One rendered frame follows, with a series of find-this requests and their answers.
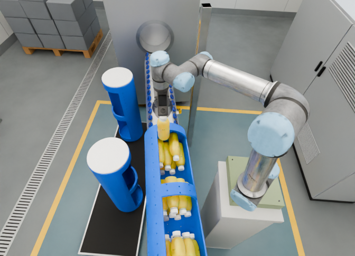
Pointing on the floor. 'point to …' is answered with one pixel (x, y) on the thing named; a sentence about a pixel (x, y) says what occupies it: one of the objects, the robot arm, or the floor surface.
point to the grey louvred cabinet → (324, 91)
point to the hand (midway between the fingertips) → (162, 116)
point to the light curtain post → (205, 8)
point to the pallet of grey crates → (53, 20)
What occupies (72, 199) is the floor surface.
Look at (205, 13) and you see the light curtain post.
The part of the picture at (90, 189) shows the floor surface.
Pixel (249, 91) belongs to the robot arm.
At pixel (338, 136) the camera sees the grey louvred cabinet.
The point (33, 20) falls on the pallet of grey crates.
